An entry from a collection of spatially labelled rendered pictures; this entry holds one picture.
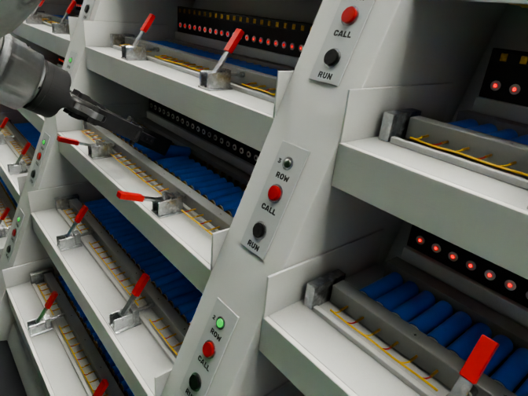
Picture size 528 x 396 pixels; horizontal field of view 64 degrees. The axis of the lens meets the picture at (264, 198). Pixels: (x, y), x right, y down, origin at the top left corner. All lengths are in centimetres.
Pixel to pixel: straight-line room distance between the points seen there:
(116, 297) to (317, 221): 43
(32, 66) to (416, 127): 49
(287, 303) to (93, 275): 45
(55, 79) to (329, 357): 51
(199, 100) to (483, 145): 36
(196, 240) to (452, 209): 33
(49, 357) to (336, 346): 64
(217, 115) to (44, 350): 60
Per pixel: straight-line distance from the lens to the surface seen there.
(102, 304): 75
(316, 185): 41
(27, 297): 110
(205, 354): 50
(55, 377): 90
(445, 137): 43
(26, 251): 111
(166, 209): 62
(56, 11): 170
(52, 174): 104
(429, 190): 36
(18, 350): 115
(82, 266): 84
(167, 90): 67
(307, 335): 43
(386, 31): 43
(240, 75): 63
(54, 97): 67
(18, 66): 64
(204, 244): 55
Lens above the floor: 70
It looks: 9 degrees down
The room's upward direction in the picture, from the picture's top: 23 degrees clockwise
